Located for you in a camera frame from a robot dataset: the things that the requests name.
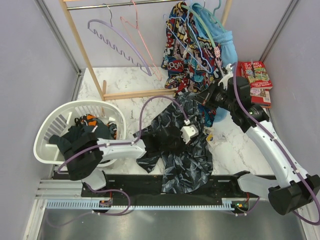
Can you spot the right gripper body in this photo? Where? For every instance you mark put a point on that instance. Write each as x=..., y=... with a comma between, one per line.
x=217, y=96

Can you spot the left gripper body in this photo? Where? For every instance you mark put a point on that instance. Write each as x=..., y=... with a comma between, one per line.
x=177, y=146

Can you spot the dark leaf-print shorts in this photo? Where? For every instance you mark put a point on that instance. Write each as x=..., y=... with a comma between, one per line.
x=189, y=167

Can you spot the light blue wire hanger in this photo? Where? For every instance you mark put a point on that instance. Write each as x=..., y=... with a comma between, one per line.
x=183, y=49

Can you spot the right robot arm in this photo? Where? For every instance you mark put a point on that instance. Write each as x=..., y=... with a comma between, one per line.
x=293, y=187

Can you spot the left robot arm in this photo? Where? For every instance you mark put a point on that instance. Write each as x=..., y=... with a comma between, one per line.
x=84, y=156

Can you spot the colourful comic-print shorts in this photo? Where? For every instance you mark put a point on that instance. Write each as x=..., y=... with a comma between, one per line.
x=191, y=81

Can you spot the green plastic hanger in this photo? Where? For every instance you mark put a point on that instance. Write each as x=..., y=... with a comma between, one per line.
x=202, y=23

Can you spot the light blue shorts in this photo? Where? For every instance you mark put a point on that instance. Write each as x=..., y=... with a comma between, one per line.
x=221, y=37

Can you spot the purple plastic hanger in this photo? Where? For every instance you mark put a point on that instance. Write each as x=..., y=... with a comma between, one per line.
x=121, y=45

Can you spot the blue card tag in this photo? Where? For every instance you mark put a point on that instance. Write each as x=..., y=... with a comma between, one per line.
x=210, y=139

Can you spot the large red book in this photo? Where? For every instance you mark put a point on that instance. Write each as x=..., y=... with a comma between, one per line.
x=260, y=97

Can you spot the red illustrated book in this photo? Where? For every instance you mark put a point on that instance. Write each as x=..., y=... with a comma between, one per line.
x=256, y=74

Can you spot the dark navy garment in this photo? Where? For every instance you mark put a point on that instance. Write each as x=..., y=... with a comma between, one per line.
x=64, y=142

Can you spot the orange patterned garment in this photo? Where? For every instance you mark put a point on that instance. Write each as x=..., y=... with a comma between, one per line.
x=91, y=124

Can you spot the wooden clothes rack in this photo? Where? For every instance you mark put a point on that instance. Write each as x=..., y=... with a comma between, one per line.
x=124, y=95

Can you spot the white laundry basket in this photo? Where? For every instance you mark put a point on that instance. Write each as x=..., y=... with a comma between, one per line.
x=67, y=115

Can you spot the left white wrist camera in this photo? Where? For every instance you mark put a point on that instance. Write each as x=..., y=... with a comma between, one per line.
x=188, y=131

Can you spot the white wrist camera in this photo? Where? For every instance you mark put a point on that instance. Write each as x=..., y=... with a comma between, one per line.
x=188, y=131
x=230, y=68

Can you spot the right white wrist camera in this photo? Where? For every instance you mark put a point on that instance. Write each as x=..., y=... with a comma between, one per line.
x=230, y=68

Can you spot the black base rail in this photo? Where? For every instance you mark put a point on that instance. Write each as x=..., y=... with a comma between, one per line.
x=150, y=191

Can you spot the pink wire hanger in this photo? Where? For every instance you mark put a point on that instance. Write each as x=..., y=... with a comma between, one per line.
x=135, y=35

